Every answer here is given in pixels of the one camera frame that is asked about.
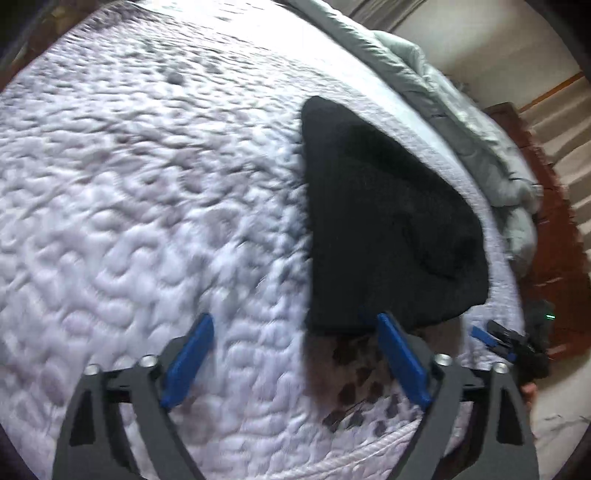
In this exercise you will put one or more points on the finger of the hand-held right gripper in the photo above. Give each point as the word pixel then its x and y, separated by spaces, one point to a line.
pixel 501 330
pixel 481 336

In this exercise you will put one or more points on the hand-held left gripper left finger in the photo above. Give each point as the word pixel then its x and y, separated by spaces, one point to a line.
pixel 190 364

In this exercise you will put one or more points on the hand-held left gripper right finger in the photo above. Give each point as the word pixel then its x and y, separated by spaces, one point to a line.
pixel 402 364

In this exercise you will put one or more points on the black pants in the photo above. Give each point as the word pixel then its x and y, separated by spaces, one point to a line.
pixel 383 221

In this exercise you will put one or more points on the person's right hand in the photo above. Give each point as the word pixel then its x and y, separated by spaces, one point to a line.
pixel 529 390

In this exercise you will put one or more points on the brown wooden dresser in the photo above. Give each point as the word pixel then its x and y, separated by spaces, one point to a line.
pixel 549 240

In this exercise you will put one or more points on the white quilted mattress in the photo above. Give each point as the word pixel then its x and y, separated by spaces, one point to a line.
pixel 152 207

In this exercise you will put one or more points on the grey duvet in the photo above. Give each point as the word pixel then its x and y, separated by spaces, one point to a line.
pixel 461 115

